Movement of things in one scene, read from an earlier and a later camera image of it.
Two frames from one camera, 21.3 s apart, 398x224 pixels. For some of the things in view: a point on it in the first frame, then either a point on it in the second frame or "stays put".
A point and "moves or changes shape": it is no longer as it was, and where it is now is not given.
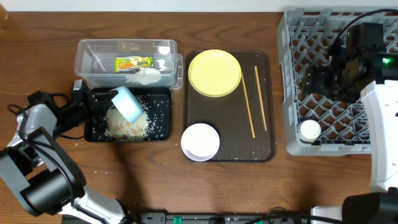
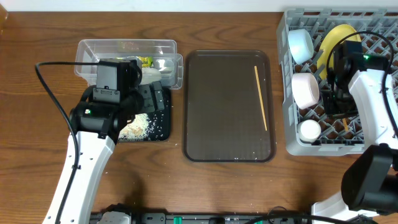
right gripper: (311, 80) → (333, 106)
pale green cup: (309, 130) stays put
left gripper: (92, 101) → (150, 96)
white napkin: (145, 76) stays put
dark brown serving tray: (244, 119) stays put
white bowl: (199, 142) → (305, 89)
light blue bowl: (127, 104) moves or changes shape
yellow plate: (214, 73) → (328, 41)
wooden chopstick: (247, 102) → (346, 126)
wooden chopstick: (257, 82) stays put
